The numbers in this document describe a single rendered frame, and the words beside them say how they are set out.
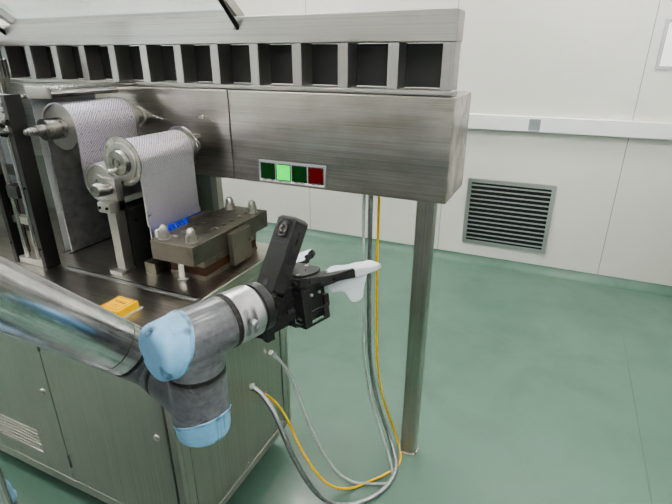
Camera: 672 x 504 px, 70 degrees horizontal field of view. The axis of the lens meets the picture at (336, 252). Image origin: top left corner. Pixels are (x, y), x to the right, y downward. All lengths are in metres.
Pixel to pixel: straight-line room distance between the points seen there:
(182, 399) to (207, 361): 0.06
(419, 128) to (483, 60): 2.34
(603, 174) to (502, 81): 0.94
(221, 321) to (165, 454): 1.01
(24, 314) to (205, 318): 0.20
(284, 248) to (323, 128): 0.88
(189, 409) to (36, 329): 0.20
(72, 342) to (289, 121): 1.08
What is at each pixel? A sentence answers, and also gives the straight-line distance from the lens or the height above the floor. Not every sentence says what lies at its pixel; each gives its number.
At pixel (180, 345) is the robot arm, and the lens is 0.60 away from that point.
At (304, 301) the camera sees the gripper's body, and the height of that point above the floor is 1.21.
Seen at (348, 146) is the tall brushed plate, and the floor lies 1.29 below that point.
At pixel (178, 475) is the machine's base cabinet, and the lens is 1.63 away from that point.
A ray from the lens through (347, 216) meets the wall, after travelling 4.22.
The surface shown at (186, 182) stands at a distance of 1.69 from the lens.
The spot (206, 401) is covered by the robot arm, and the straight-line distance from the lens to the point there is 0.66.
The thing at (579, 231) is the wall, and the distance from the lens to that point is 3.88.
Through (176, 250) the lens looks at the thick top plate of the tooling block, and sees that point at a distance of 1.49.
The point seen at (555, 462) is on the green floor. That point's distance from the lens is 2.33.
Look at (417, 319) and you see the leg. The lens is 1.80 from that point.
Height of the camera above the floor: 1.55
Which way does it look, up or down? 22 degrees down
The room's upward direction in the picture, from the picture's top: straight up
